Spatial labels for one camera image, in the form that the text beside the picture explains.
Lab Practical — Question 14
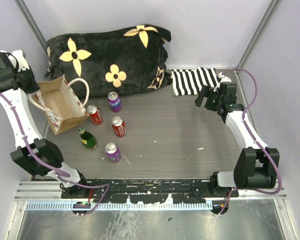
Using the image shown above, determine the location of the brown canvas tote bag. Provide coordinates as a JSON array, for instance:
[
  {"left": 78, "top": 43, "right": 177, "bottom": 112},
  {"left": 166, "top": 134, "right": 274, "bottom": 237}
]
[{"left": 28, "top": 76, "right": 90, "bottom": 135}]

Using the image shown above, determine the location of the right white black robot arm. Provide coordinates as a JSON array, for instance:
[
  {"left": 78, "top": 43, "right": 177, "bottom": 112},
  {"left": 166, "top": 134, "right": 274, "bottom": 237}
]
[{"left": 195, "top": 82, "right": 283, "bottom": 197}]

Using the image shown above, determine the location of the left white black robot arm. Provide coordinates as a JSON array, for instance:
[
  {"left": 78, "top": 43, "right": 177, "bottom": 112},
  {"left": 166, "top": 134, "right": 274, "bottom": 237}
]
[{"left": 0, "top": 50, "right": 90, "bottom": 198}]

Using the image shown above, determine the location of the black white striped cloth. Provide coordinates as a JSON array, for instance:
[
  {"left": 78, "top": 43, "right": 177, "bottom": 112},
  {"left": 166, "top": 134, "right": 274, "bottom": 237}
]
[{"left": 171, "top": 67, "right": 219, "bottom": 96}]

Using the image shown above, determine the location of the red cola can left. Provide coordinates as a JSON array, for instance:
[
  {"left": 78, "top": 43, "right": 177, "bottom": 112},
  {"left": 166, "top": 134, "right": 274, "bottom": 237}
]
[{"left": 86, "top": 105, "right": 103, "bottom": 125}]

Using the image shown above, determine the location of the red cola can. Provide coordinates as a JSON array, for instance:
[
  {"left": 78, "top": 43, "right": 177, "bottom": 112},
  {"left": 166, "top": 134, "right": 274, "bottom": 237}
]
[
  {"left": 86, "top": 105, "right": 103, "bottom": 125},
  {"left": 111, "top": 116, "right": 127, "bottom": 137}
]

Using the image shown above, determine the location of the black floral plush blanket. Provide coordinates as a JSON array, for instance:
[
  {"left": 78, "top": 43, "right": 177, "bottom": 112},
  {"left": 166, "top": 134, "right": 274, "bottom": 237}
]
[{"left": 45, "top": 24, "right": 172, "bottom": 97}]

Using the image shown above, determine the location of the red cola can middle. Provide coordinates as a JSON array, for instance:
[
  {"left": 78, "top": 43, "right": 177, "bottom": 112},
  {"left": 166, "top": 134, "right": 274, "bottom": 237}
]
[{"left": 111, "top": 116, "right": 127, "bottom": 137}]

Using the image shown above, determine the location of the green glass bottle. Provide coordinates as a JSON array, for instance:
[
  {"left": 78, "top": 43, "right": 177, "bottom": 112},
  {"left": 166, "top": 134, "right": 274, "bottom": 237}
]
[{"left": 78, "top": 127, "right": 98, "bottom": 151}]

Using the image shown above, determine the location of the purple Fanta can rear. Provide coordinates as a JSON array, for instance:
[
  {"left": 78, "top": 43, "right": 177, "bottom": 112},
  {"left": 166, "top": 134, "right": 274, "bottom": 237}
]
[{"left": 107, "top": 91, "right": 122, "bottom": 113}]

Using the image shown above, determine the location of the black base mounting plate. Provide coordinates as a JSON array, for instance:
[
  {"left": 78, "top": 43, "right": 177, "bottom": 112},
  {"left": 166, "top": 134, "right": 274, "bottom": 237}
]
[{"left": 61, "top": 177, "right": 240, "bottom": 205}]

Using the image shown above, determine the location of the purple soda can front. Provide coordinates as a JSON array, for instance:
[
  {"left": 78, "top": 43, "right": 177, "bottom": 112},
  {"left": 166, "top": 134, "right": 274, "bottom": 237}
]
[{"left": 104, "top": 142, "right": 122, "bottom": 163}]

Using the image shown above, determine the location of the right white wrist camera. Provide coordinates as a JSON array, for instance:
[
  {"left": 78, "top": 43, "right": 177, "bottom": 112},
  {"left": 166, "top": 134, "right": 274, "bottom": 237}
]
[{"left": 217, "top": 72, "right": 232, "bottom": 86}]

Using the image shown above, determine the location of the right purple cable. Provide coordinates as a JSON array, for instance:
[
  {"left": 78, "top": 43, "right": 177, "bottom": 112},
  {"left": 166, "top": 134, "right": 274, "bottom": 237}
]
[{"left": 218, "top": 67, "right": 283, "bottom": 216}]

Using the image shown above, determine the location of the purple cable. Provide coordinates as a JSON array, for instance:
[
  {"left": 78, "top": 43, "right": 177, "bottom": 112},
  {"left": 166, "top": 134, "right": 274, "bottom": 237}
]
[
  {"left": 0, "top": 51, "right": 111, "bottom": 216},
  {"left": 218, "top": 67, "right": 283, "bottom": 216}
]

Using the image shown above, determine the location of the left aluminium frame post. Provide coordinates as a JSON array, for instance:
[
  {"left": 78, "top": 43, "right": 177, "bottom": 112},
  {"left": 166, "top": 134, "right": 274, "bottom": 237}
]
[{"left": 14, "top": 0, "right": 47, "bottom": 52}]

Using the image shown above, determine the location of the aluminium frame post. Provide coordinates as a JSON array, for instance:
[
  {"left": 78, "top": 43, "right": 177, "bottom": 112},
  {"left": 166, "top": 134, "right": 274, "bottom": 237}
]
[
  {"left": 14, "top": 0, "right": 47, "bottom": 52},
  {"left": 234, "top": 0, "right": 283, "bottom": 73}
]

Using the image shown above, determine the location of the right aluminium frame post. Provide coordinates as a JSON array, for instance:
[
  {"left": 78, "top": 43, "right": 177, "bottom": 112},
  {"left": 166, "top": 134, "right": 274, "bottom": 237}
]
[{"left": 234, "top": 0, "right": 283, "bottom": 73}]

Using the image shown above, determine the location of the slotted cable duct rail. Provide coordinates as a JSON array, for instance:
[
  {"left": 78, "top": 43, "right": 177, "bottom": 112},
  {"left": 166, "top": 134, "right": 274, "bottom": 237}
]
[{"left": 25, "top": 200, "right": 213, "bottom": 211}]

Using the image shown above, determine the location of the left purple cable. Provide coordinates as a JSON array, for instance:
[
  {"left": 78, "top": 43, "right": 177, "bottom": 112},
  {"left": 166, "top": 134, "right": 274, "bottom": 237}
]
[{"left": 0, "top": 51, "right": 111, "bottom": 216}]

